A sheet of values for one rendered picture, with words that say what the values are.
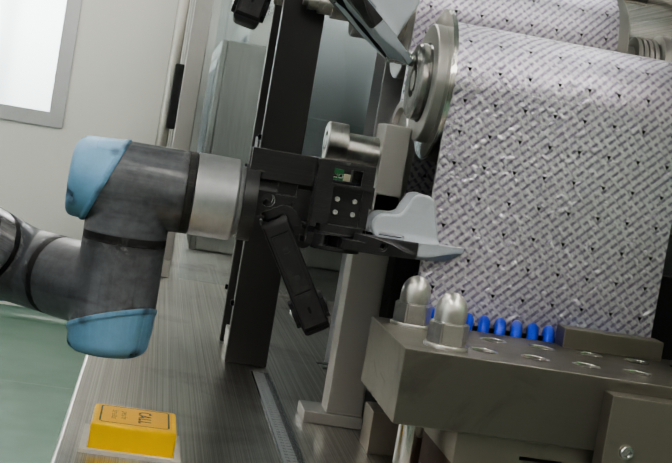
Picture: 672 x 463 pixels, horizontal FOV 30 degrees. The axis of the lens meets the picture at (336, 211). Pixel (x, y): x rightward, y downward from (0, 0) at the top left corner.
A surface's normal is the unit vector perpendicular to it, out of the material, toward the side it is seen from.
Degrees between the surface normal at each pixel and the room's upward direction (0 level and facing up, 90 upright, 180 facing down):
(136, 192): 93
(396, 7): 90
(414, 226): 90
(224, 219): 118
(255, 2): 89
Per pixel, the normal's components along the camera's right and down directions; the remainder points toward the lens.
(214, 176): 0.20, -0.40
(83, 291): -0.56, -0.05
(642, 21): -0.98, -0.15
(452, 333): 0.14, 0.07
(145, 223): 0.51, 0.13
